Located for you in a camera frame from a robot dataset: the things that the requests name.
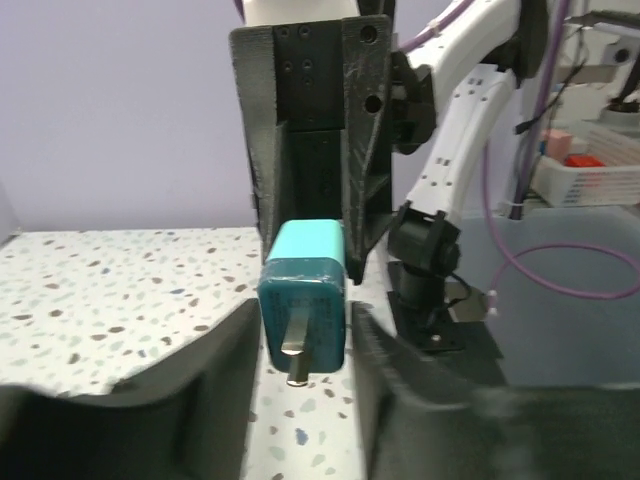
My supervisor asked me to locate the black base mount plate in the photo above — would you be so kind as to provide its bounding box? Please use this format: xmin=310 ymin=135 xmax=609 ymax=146
xmin=387 ymin=261 xmax=502 ymax=360

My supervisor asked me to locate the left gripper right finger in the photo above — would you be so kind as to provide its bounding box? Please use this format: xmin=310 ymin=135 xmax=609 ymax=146
xmin=351 ymin=302 xmax=639 ymax=479

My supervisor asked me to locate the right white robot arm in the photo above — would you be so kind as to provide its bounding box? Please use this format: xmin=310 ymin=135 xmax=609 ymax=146
xmin=230 ymin=1 xmax=549 ymax=283

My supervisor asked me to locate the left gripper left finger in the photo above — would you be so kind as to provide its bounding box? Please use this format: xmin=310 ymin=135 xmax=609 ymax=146
xmin=1 ymin=299 xmax=261 ymax=479

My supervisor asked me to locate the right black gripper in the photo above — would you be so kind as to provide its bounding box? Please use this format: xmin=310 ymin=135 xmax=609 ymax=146
xmin=230 ymin=15 xmax=392 ymax=285

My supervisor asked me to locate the white plastic basket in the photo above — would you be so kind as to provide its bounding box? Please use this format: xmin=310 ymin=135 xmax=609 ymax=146
xmin=531 ymin=120 xmax=639 ymax=208

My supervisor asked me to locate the teal plug adapter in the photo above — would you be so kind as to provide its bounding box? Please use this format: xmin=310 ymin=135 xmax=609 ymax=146
xmin=257 ymin=219 xmax=346 ymax=387

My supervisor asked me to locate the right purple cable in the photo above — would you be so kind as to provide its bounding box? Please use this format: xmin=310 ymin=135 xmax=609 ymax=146
xmin=399 ymin=0 xmax=640 ymax=301

